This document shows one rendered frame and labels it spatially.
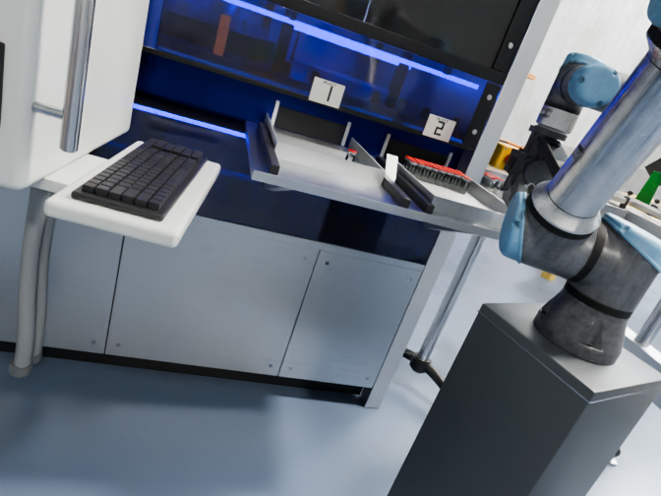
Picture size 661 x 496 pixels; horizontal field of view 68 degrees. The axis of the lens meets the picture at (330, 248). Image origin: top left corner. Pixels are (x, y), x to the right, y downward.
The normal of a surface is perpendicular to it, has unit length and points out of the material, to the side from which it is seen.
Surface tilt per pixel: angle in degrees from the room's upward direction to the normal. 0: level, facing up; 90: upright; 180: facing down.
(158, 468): 0
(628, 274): 90
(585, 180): 115
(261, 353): 90
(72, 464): 0
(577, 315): 72
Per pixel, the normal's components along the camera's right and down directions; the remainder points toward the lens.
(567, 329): -0.60, -0.24
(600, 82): -0.18, 0.33
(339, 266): 0.18, 0.43
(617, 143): -0.64, 0.53
